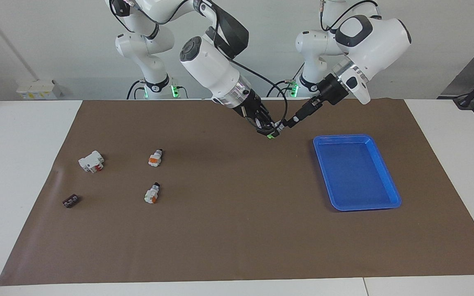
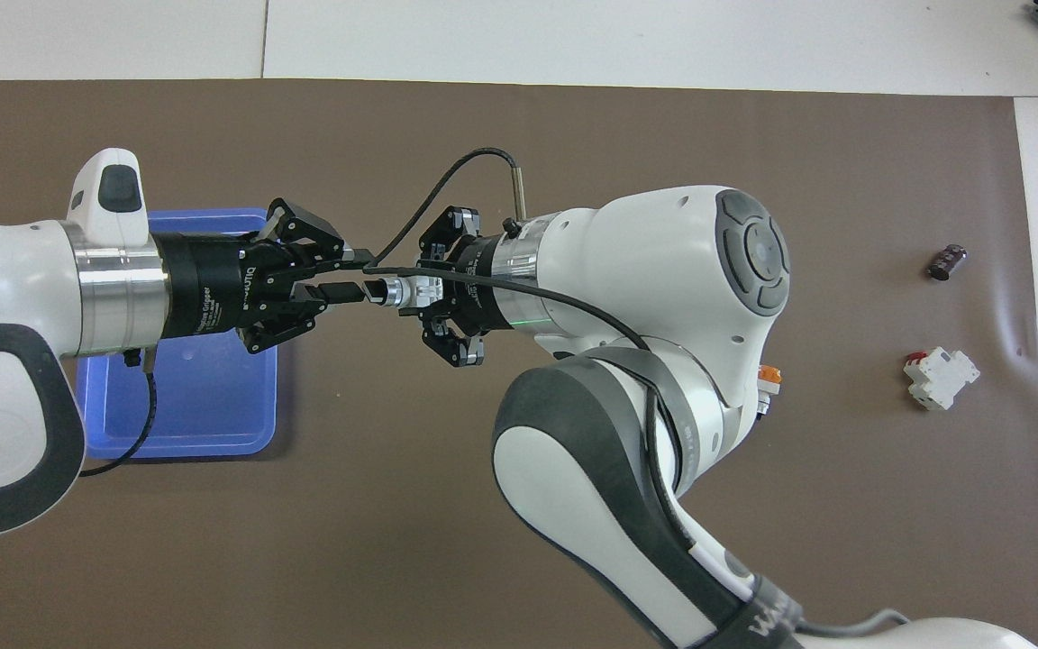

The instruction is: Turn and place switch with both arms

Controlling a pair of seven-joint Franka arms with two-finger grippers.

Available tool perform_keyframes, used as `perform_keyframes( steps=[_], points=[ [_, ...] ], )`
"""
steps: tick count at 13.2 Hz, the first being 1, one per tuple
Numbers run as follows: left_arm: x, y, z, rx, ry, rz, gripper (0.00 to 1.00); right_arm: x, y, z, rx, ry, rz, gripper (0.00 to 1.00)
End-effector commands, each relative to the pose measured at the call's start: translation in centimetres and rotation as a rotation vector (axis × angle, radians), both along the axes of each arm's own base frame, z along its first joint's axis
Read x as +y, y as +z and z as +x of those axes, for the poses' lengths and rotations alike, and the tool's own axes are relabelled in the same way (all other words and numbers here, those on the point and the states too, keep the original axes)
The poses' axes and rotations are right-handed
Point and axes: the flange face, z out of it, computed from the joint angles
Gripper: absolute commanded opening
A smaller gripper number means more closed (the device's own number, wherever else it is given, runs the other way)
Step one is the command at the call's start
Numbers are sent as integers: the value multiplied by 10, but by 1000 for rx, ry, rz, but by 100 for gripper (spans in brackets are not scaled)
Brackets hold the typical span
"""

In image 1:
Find small white orange switch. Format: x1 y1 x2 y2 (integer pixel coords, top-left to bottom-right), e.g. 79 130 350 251
148 148 164 167
144 182 161 205

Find white switch with red part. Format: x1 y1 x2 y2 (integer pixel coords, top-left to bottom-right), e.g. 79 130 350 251
78 150 105 174

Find small switch with green part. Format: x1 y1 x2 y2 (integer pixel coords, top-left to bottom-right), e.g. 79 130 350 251
267 119 291 140

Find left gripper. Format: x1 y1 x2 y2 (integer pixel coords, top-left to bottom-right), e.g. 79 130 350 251
309 74 350 111

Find black cable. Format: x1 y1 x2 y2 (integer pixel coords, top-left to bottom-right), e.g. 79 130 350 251
126 80 144 100
228 58 289 126
266 63 304 98
319 0 381 32

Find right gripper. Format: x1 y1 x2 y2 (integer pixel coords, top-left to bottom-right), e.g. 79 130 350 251
233 88 281 137

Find white box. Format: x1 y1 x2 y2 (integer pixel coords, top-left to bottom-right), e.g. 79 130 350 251
16 79 63 100

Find blue plastic tray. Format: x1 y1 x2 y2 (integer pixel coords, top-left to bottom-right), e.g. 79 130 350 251
313 134 402 212

